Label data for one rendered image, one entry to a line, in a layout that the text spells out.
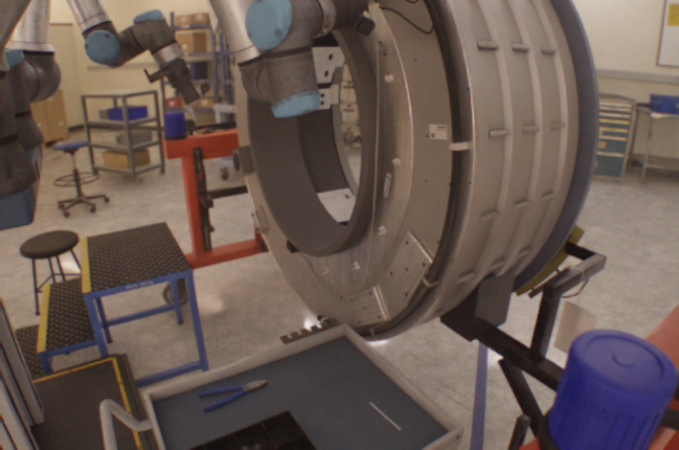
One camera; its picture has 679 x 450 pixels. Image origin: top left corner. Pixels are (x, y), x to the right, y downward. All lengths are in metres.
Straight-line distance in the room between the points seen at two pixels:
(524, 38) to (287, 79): 0.56
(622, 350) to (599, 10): 6.24
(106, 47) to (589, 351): 1.22
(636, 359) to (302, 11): 0.69
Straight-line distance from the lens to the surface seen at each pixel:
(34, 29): 1.51
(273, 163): 1.75
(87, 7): 1.30
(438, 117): 0.91
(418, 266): 1.02
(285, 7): 0.74
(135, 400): 1.63
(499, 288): 1.25
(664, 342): 0.85
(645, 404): 0.50
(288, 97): 0.76
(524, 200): 1.07
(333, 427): 0.98
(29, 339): 2.36
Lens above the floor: 1.40
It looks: 19 degrees down
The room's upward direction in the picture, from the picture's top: straight up
